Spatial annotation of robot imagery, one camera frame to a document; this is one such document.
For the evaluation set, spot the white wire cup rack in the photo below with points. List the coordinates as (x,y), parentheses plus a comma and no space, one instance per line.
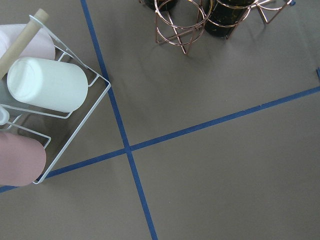
(53,129)

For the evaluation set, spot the dusty pink cup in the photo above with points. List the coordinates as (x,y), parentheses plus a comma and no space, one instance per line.
(22,159)

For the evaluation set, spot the dark wine bottle right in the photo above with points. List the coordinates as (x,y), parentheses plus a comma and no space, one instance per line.
(225,15)

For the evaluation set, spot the pale pink cup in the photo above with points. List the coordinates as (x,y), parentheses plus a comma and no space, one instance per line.
(41,46)

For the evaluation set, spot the wooden rack handle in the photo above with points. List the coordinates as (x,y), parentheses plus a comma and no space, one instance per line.
(23,39)

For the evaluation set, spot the copper wire bottle rack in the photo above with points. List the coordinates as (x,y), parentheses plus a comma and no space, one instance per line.
(166,31)

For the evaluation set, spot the white cup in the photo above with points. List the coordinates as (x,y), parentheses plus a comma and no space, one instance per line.
(49,84)

